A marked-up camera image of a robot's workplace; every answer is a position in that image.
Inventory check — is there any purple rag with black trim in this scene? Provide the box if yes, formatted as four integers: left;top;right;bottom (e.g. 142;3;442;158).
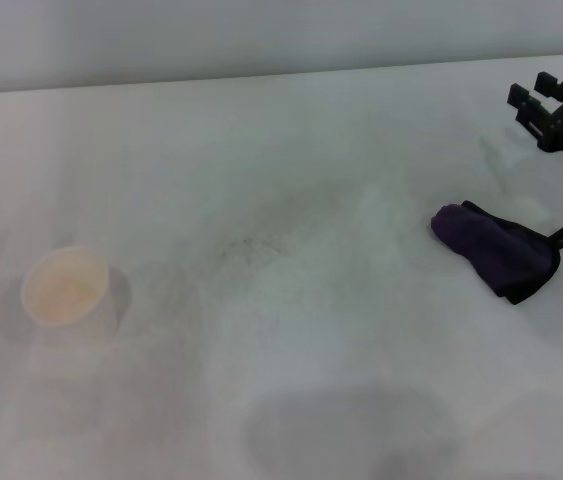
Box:
430;199;563;306

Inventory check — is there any white paper cup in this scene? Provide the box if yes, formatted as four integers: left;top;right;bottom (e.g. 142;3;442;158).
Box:
20;245;133;349

